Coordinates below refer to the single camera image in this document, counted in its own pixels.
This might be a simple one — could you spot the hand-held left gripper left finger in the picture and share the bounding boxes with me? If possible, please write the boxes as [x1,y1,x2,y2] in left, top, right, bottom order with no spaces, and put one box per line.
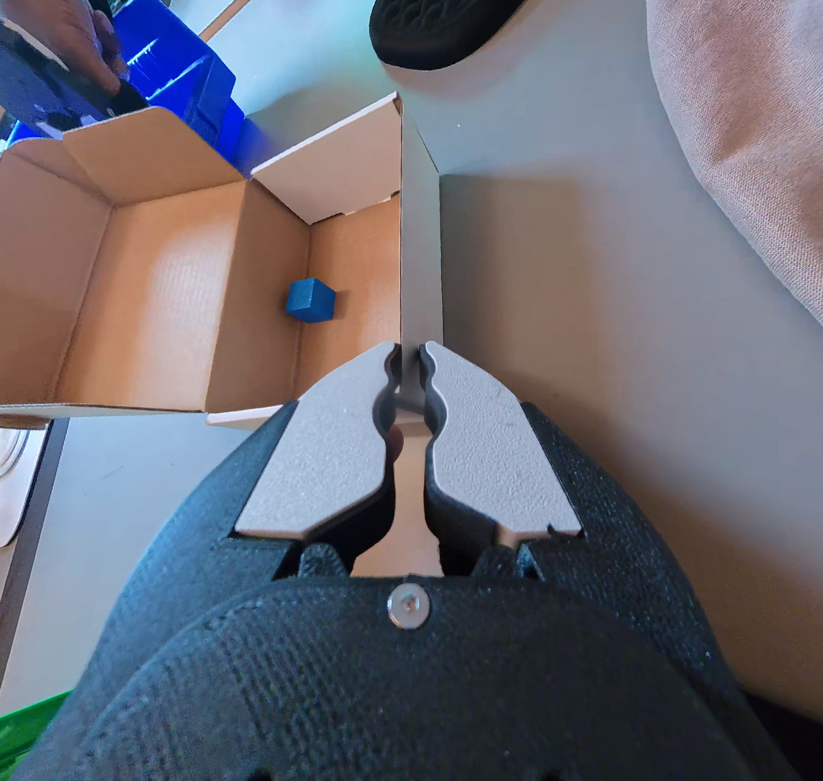
[233,341,404,539]

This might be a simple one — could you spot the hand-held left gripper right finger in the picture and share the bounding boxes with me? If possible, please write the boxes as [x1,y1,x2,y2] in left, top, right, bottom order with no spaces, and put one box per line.
[418,341,584,536]

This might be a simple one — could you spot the blue cube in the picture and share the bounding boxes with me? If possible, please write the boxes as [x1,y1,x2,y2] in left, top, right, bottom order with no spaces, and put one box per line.
[285,277,339,325]

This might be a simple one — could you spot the white and brown cardboard box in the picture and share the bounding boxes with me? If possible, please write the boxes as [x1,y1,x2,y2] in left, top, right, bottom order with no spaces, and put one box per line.
[0,92,446,578]

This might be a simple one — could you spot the person's right hand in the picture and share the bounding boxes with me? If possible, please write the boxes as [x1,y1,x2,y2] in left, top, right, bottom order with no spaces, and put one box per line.
[0,0,131,96]

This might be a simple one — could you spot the blue plastic bin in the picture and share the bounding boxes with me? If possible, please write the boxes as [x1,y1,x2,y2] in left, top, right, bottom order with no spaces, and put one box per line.
[0,0,261,176]

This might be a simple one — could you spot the dark brown board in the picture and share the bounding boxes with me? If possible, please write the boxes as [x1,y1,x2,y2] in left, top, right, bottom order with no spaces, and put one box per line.
[0,417,70,673]

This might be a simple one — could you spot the white round dish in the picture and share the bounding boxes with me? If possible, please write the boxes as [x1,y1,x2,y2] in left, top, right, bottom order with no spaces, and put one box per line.
[0,426,50,548]

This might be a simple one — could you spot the green plastic crate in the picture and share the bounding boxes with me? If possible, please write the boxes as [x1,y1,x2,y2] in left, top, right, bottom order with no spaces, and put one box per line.
[0,690,73,757]

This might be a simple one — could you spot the black shoe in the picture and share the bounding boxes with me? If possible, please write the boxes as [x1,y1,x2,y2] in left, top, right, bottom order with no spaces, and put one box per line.
[368,0,560,72]

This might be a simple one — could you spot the beige pants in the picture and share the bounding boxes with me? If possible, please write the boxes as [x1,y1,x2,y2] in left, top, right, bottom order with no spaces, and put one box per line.
[645,0,823,331]

